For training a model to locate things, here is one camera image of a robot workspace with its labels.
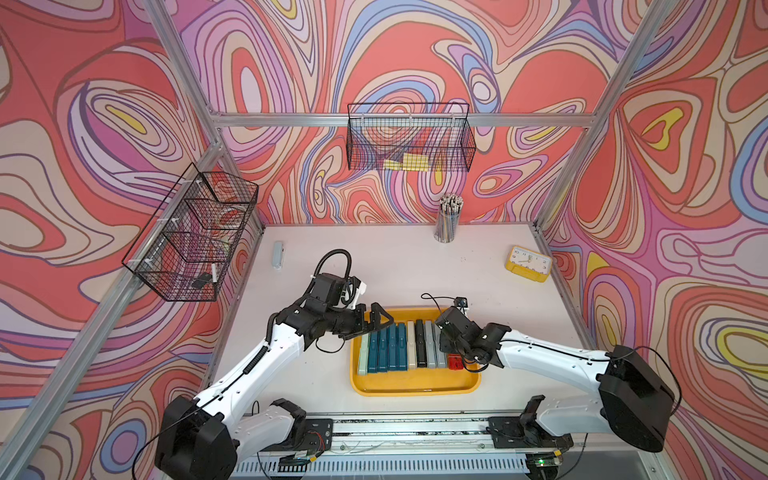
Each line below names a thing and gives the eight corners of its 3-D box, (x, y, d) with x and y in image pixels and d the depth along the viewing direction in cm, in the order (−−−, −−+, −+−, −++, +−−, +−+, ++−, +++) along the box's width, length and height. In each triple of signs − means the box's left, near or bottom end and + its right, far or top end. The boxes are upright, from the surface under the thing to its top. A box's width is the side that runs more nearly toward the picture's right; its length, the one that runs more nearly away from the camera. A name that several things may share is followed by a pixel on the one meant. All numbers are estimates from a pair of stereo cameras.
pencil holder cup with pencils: (435, 246, 117) (443, 207, 102) (433, 232, 122) (440, 193, 107) (454, 246, 117) (465, 207, 102) (452, 232, 122) (461, 193, 107)
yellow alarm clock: (502, 272, 109) (506, 264, 106) (507, 252, 116) (511, 244, 112) (543, 285, 105) (549, 278, 102) (546, 265, 112) (552, 256, 108)
